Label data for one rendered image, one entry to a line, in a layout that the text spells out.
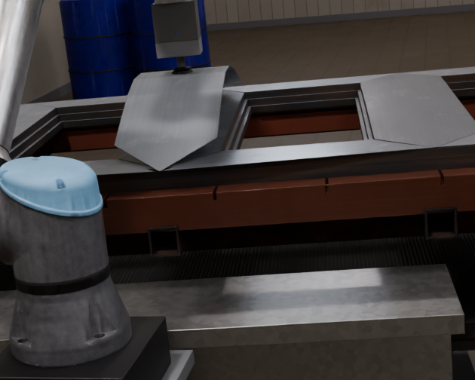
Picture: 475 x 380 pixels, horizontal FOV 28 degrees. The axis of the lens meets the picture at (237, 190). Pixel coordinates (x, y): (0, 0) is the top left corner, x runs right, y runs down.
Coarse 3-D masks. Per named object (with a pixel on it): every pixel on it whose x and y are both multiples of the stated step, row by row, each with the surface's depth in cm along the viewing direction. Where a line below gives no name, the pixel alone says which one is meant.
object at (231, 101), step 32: (224, 96) 215; (256, 96) 217; (288, 96) 215; (320, 96) 215; (352, 96) 214; (32, 128) 203; (224, 128) 180; (128, 160) 163; (192, 160) 158; (320, 160) 153; (352, 160) 152; (384, 160) 152; (416, 160) 151; (448, 160) 151
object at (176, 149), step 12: (120, 144) 162; (132, 144) 162; (144, 144) 162; (156, 144) 161; (168, 144) 161; (180, 144) 160; (192, 144) 160; (204, 144) 159; (144, 156) 158; (156, 156) 158; (168, 156) 158; (180, 156) 157
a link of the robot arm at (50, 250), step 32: (32, 160) 116; (64, 160) 116; (0, 192) 112; (32, 192) 108; (64, 192) 109; (96, 192) 113; (0, 224) 111; (32, 224) 109; (64, 224) 109; (96, 224) 113; (0, 256) 113; (32, 256) 110; (64, 256) 110; (96, 256) 113
